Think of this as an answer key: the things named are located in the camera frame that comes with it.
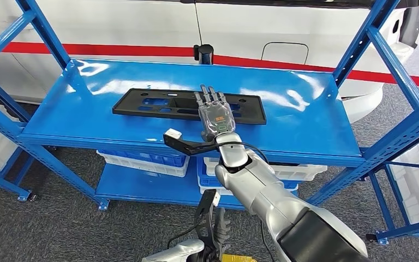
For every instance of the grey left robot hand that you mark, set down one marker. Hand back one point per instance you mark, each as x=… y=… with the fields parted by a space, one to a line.
x=223 y=231

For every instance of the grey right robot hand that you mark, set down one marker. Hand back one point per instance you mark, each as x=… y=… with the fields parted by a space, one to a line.
x=216 y=115

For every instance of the black plastic panel part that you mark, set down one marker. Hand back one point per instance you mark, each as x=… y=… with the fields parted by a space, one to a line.
x=126 y=105

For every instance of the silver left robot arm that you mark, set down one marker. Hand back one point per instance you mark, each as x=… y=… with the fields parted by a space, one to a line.
x=180 y=251

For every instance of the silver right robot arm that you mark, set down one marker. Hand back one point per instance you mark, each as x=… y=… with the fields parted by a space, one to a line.
x=260 y=188

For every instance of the blue steel shelf rack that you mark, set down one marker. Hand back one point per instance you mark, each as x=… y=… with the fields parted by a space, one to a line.
x=3 y=184
x=404 y=230
x=303 y=119

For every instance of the yellow floor tape square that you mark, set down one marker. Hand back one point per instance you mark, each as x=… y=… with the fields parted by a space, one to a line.
x=236 y=258

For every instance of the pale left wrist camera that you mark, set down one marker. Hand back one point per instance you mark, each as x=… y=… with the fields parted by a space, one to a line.
x=216 y=198

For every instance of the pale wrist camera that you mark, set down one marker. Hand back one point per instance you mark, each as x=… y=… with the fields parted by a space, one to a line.
x=174 y=134
x=216 y=198

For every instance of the black right camera bracket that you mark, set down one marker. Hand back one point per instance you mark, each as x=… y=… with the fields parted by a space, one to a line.
x=184 y=146

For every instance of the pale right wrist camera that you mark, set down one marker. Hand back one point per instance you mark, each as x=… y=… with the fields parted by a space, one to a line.
x=174 y=134

